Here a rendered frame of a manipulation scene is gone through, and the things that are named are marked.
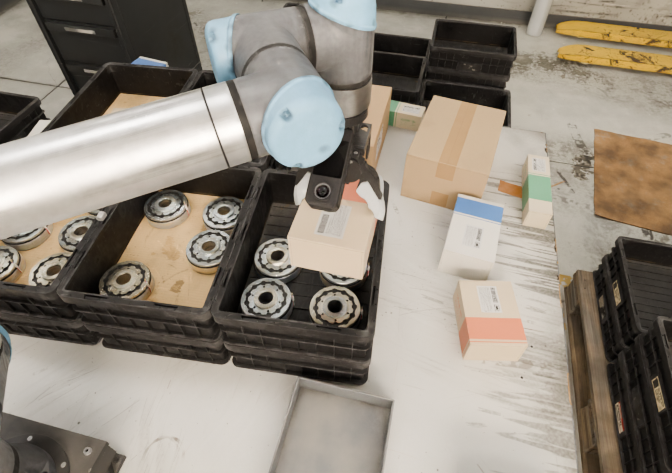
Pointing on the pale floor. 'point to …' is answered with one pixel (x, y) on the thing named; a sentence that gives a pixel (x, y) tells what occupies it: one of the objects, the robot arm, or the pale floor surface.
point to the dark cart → (110, 18)
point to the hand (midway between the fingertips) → (337, 215)
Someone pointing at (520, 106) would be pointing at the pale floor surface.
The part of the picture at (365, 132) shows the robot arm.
